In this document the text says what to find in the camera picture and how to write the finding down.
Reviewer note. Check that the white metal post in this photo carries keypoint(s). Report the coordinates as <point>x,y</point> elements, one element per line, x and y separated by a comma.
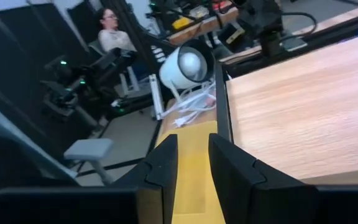
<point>156,99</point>

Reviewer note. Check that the white spot lamp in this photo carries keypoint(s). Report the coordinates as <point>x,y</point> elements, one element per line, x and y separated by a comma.
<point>172,71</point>

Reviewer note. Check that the yellow plastic tray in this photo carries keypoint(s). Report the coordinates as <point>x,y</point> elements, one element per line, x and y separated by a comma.
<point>194,174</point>

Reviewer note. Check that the teal plastic tray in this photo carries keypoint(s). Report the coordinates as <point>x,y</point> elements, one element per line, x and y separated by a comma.
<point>292,45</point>

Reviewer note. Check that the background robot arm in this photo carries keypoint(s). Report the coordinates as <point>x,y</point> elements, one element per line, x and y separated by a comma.
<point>98,68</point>

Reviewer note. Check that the background wooden table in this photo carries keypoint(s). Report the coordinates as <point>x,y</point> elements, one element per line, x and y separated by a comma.
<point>197,29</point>

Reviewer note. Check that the wooden riser with black frame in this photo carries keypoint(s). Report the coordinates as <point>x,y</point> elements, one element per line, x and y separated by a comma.
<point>306,109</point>

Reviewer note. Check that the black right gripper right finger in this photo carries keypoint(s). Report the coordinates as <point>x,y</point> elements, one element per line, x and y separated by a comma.
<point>244,186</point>

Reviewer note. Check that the grey metal stand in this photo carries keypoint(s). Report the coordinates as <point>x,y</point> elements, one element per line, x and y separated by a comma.
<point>89,149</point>

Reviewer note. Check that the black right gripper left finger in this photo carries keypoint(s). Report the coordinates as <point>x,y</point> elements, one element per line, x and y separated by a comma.
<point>157,174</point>

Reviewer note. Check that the person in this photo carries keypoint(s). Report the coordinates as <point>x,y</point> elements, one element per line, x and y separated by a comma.
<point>117,39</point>

